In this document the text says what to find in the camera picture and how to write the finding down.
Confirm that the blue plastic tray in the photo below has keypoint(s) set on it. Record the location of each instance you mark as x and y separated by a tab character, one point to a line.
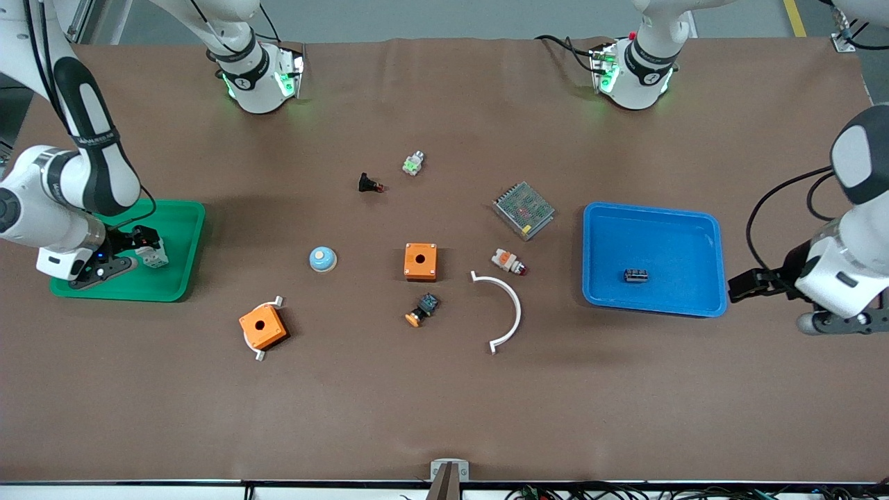
653	236

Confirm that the white red circuit breaker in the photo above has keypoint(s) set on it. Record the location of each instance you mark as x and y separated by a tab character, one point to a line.
153	255

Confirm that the orange button box left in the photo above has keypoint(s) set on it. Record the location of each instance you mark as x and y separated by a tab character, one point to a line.
258	355

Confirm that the white curved bracket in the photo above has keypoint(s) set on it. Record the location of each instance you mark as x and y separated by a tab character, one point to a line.
515	305

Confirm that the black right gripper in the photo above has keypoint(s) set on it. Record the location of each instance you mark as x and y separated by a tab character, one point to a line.
122	241

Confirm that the orange black push button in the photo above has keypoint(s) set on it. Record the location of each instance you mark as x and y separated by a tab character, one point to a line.
422	309

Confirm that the white green push button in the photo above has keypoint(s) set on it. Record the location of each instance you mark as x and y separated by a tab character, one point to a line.
413	164

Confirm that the black red indicator lamp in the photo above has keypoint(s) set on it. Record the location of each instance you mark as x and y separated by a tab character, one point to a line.
368	183

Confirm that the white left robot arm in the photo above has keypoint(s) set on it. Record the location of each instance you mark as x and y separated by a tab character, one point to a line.
858	243

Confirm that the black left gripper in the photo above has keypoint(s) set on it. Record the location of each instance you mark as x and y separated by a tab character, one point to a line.
785	278

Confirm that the green plastic tray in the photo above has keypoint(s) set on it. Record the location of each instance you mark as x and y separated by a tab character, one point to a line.
173	236

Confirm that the orange white red switch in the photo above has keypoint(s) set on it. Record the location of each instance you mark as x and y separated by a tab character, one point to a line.
507	261

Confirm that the small black capacitor block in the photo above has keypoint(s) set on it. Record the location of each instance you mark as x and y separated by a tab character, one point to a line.
635	276

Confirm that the blue round dome buzzer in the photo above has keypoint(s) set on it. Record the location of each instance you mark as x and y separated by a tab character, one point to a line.
323	259

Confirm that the orange button box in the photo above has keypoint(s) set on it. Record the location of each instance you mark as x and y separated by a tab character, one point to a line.
258	355
421	262
262	326

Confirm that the metal mesh power supply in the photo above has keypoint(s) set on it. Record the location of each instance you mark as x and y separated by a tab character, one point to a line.
524	210

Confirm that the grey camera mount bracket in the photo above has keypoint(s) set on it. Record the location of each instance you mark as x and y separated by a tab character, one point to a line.
449	470

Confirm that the brown table mat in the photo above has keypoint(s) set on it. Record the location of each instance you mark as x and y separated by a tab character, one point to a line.
444	403

